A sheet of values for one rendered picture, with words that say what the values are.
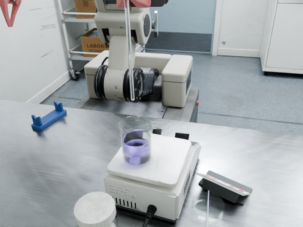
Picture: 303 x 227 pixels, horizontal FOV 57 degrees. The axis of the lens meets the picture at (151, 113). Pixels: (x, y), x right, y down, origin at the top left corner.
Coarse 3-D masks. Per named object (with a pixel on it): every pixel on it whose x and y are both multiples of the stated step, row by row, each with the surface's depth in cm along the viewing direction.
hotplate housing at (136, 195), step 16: (192, 160) 51; (112, 176) 47; (112, 192) 47; (128, 192) 46; (144, 192) 45; (160, 192) 44; (176, 192) 43; (128, 208) 49; (144, 208) 47; (160, 208) 45; (176, 208) 45
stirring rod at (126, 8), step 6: (126, 0) 36; (126, 6) 36; (126, 12) 37; (126, 18) 37; (126, 24) 37; (126, 30) 38; (132, 60) 40; (132, 66) 41; (132, 72) 41; (132, 78) 41; (132, 84) 42; (132, 90) 42; (132, 96) 43
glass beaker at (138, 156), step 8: (136, 112) 46; (128, 120) 46; (136, 120) 47; (144, 120) 46; (120, 128) 44; (128, 128) 47; (136, 128) 47; (144, 128) 47; (152, 128) 43; (128, 136) 43; (136, 136) 42; (144, 136) 43; (128, 144) 44; (136, 144) 43; (144, 144) 44; (128, 152) 44; (136, 152) 44; (144, 152) 44; (128, 160) 45; (136, 160) 45; (144, 160) 45
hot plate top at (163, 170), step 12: (156, 144) 51; (168, 144) 51; (180, 144) 51; (120, 156) 48; (156, 156) 48; (168, 156) 48; (180, 156) 48; (108, 168) 46; (120, 168) 46; (132, 168) 46; (144, 168) 46; (156, 168) 45; (168, 168) 45; (180, 168) 45; (144, 180) 44; (156, 180) 43; (168, 180) 43
